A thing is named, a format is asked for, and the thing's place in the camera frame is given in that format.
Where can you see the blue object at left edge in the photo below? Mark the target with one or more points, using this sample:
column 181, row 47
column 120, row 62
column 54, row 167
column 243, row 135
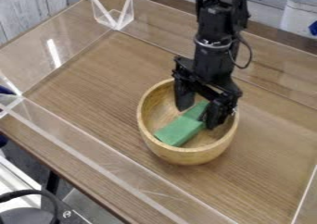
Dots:
column 7, row 97

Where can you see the blue object at edge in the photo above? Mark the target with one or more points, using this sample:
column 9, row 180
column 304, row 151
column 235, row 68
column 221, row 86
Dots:
column 313, row 28
column 7, row 97

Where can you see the white container in background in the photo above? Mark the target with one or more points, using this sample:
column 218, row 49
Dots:
column 297, row 17

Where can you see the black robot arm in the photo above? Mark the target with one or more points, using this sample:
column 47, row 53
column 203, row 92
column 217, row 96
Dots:
column 222, row 20

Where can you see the blue object at right edge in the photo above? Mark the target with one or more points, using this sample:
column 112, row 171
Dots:
column 313, row 28

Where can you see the clear acrylic enclosure wall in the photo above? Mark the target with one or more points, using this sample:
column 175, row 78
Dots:
column 79, row 76

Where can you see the grey metal base plate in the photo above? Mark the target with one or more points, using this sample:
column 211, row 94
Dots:
column 33, row 215

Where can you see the brown wooden bowl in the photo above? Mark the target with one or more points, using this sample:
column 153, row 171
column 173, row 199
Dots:
column 157, row 112

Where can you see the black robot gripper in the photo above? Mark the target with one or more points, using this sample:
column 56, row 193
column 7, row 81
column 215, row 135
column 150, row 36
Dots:
column 205, row 75

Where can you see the green rectangular block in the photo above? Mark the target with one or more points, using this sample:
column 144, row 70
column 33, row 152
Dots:
column 183, row 127

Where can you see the clear acrylic corner bracket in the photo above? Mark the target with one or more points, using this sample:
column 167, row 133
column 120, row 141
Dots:
column 114, row 18

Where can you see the black table leg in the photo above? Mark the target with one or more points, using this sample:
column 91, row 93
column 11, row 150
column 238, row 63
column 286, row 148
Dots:
column 52, row 183

